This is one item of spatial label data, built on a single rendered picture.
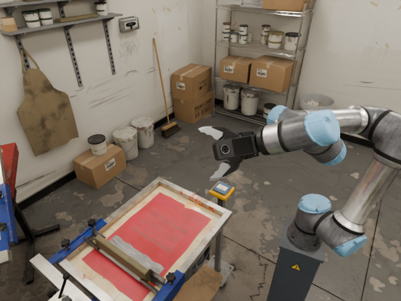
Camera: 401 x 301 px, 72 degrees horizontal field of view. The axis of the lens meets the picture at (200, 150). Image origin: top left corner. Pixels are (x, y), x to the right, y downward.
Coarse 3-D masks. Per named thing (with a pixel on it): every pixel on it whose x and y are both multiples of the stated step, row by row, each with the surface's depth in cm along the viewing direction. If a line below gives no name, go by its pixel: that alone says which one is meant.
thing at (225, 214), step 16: (144, 192) 178; (176, 192) 182; (128, 208) 169; (208, 208) 170; (224, 208) 166; (112, 224) 161; (224, 224) 159; (208, 240) 147; (192, 256) 139; (80, 272) 132; (96, 288) 126
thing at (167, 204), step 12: (156, 204) 174; (168, 204) 174; (180, 204) 174; (132, 216) 166; (120, 228) 158; (108, 240) 152; (132, 240) 152; (144, 240) 152; (96, 252) 145; (96, 264) 140; (108, 264) 140; (108, 276) 134
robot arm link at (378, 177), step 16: (384, 112) 88; (384, 128) 86; (400, 128) 83; (384, 144) 86; (400, 144) 82; (384, 160) 87; (400, 160) 84; (368, 176) 92; (384, 176) 88; (352, 192) 98; (368, 192) 92; (384, 192) 91; (352, 208) 96; (368, 208) 94; (320, 224) 105; (336, 224) 100; (352, 224) 97; (336, 240) 100; (352, 240) 97
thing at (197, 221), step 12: (180, 216) 166; (192, 216) 166; (204, 216) 166; (192, 240) 152; (144, 252) 145; (156, 252) 145; (180, 252) 145; (168, 264) 140; (120, 276) 134; (120, 288) 129; (132, 288) 129; (144, 288) 129
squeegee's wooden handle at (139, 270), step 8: (96, 240) 140; (104, 240) 139; (104, 248) 139; (112, 248) 135; (112, 256) 138; (120, 256) 132; (128, 256) 131; (128, 264) 130; (136, 264) 128; (136, 272) 129; (144, 272) 125
